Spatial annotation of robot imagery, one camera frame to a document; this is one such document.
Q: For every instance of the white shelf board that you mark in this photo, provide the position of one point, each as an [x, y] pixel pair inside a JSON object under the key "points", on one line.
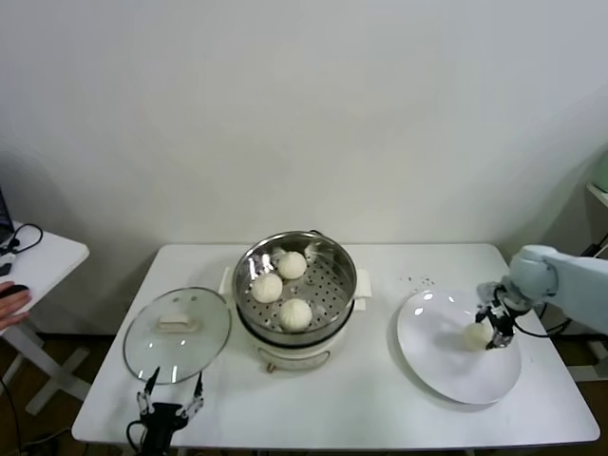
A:
{"points": [[599, 195]]}

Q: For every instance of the white steamed baozi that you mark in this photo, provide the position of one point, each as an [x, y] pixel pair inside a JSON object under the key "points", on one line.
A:
{"points": [[267, 288], [291, 264], [475, 336], [294, 314]]}

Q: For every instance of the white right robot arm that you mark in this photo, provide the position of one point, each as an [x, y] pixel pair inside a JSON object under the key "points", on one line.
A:
{"points": [[570, 280]]}

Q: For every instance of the white small table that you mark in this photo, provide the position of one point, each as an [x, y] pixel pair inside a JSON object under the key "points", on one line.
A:
{"points": [[47, 261]]}

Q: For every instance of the brown crumb specks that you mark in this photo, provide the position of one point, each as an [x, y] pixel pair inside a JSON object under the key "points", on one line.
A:
{"points": [[430, 280]]}

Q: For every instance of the small black device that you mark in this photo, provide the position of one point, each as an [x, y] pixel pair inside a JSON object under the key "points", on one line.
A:
{"points": [[4, 270]]}

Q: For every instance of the black computer mouse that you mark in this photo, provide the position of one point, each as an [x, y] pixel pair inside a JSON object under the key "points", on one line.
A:
{"points": [[20, 289]]}

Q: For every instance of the pale green container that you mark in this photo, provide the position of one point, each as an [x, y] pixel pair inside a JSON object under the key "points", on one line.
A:
{"points": [[602, 171]]}

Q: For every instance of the white metal floor frame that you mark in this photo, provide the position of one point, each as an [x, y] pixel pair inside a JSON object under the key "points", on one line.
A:
{"points": [[589, 374]]}

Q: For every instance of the dark laptop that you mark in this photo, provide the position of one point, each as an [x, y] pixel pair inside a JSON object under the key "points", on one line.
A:
{"points": [[4, 214]]}

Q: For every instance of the white electric cooker base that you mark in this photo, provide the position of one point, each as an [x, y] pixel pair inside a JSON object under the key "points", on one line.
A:
{"points": [[294, 358]]}

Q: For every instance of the white round plate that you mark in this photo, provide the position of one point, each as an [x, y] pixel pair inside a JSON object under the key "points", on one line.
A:
{"points": [[437, 332]]}

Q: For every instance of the perforated steel steamer basket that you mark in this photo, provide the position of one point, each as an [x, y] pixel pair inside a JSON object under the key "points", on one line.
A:
{"points": [[332, 266]]}

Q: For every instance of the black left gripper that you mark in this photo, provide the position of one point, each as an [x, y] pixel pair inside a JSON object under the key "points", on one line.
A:
{"points": [[159, 417]]}

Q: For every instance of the bare human hand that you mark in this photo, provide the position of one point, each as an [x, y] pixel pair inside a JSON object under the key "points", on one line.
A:
{"points": [[12, 309]]}

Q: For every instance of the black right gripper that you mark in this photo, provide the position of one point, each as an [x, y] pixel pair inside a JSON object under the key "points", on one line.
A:
{"points": [[502, 322]]}

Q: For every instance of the small white adapter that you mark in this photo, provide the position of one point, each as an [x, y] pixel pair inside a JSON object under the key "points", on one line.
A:
{"points": [[5, 259]]}

